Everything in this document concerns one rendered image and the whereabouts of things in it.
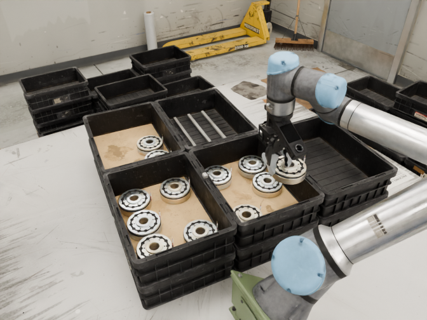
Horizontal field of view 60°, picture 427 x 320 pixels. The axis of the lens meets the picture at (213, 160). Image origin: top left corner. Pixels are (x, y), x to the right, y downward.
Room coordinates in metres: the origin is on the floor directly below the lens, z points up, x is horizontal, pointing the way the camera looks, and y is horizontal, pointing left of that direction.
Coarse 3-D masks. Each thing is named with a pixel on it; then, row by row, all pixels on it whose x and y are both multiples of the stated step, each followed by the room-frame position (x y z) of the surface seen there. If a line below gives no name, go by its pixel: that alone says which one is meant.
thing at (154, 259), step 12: (168, 156) 1.02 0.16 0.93; (120, 168) 0.96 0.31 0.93; (132, 168) 0.96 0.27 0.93; (108, 180) 0.90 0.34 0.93; (204, 180) 0.90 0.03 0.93; (108, 192) 0.84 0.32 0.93; (120, 216) 0.76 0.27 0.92; (228, 216) 0.74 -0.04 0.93; (120, 228) 0.70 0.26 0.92; (228, 228) 0.70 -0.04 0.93; (204, 240) 0.65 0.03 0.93; (216, 240) 0.67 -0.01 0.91; (132, 252) 0.61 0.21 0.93; (168, 252) 0.61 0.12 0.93; (180, 252) 0.62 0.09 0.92; (132, 264) 0.59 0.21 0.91; (144, 264) 0.58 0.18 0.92
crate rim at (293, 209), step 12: (216, 144) 1.10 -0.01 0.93; (192, 156) 1.02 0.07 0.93; (216, 192) 0.84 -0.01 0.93; (228, 204) 0.79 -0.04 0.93; (300, 204) 0.79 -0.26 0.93; (312, 204) 0.80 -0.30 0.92; (264, 216) 0.74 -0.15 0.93; (276, 216) 0.75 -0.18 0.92; (240, 228) 0.70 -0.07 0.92; (252, 228) 0.71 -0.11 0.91
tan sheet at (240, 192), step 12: (228, 168) 1.08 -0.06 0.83; (240, 180) 1.01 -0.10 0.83; (228, 192) 0.95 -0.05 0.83; (240, 192) 0.95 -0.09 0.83; (252, 192) 0.95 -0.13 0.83; (288, 192) 0.95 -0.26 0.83; (252, 204) 0.89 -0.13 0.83; (264, 204) 0.89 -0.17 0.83; (276, 204) 0.89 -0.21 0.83; (288, 204) 0.89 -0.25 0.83
